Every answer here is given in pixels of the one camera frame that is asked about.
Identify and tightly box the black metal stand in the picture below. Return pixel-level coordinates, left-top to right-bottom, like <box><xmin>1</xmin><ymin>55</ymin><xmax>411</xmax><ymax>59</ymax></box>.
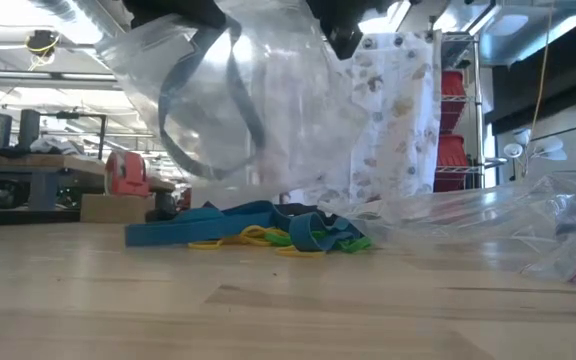
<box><xmin>39</xmin><ymin>110</ymin><xmax>109</xmax><ymax>162</ymax></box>

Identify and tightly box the silver ceiling duct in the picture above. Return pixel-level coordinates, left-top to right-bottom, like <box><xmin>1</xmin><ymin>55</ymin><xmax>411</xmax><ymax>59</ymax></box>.
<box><xmin>477</xmin><ymin>0</ymin><xmax>576</xmax><ymax>69</ymax></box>

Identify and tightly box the ceiling device with yellow cable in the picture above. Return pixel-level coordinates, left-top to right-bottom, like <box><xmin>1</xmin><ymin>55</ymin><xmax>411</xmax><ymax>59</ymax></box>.
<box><xmin>23</xmin><ymin>28</ymin><xmax>62</xmax><ymax>57</ymax></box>

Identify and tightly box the workbench with grey frame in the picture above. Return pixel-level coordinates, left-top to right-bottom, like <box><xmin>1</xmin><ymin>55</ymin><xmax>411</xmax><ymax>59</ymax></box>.
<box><xmin>0</xmin><ymin>151</ymin><xmax>177</xmax><ymax>212</ymax></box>

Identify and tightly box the white flower-shaped lamp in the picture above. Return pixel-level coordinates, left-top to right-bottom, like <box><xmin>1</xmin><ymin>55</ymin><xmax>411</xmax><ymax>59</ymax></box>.
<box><xmin>502</xmin><ymin>127</ymin><xmax>569</xmax><ymax>180</ymax></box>

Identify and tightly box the yellow cable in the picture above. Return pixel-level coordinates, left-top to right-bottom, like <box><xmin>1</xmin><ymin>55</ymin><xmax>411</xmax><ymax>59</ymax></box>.
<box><xmin>530</xmin><ymin>0</ymin><xmax>556</xmax><ymax>139</ymax></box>

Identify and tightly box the white cloth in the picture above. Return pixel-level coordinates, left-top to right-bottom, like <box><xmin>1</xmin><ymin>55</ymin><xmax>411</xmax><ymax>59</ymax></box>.
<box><xmin>29</xmin><ymin>135</ymin><xmax>86</xmax><ymax>157</ymax></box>

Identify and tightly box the red tape dispenser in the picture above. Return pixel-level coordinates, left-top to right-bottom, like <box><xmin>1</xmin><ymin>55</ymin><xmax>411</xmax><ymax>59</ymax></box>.
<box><xmin>103</xmin><ymin>149</ymin><xmax>152</xmax><ymax>198</ymax></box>

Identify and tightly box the clear plastic zip bag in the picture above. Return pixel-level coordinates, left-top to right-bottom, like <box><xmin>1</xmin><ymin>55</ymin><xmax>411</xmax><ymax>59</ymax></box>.
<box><xmin>95</xmin><ymin>0</ymin><xmax>372</xmax><ymax>204</ymax></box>
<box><xmin>317</xmin><ymin>168</ymin><xmax>576</xmax><ymax>281</ymax></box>

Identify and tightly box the black cylinder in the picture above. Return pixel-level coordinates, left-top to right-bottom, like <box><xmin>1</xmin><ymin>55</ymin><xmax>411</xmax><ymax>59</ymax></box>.
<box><xmin>17</xmin><ymin>108</ymin><xmax>43</xmax><ymax>150</ymax></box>
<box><xmin>0</xmin><ymin>112</ymin><xmax>14</xmax><ymax>154</ymax></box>

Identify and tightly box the red plastic bin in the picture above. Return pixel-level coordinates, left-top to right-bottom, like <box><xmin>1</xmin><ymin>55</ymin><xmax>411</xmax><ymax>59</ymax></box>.
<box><xmin>440</xmin><ymin>69</ymin><xmax>469</xmax><ymax>134</ymax></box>
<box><xmin>432</xmin><ymin>133</ymin><xmax>471</xmax><ymax>194</ymax></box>

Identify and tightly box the black aluminium table frame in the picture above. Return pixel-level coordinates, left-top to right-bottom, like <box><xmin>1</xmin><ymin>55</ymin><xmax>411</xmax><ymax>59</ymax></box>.
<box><xmin>0</xmin><ymin>208</ymin><xmax>82</xmax><ymax>228</ymax></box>

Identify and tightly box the grey ceiling pipe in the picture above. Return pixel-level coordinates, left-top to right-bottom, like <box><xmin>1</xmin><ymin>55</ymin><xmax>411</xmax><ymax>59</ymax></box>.
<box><xmin>0</xmin><ymin>68</ymin><xmax>119</xmax><ymax>84</ymax></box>

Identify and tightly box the thin green rubber band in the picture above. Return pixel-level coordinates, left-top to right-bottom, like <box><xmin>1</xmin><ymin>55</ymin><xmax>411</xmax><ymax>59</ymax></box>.
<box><xmin>334</xmin><ymin>235</ymin><xmax>374</xmax><ymax>254</ymax></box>
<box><xmin>264</xmin><ymin>230</ymin><xmax>295</xmax><ymax>248</ymax></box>

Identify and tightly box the wide blue rubber band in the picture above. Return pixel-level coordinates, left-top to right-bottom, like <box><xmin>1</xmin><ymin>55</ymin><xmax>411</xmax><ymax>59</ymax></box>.
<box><xmin>173</xmin><ymin>205</ymin><xmax>227</xmax><ymax>225</ymax></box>
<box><xmin>124</xmin><ymin>200</ymin><xmax>292</xmax><ymax>248</ymax></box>
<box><xmin>287</xmin><ymin>211</ymin><xmax>368</xmax><ymax>253</ymax></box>

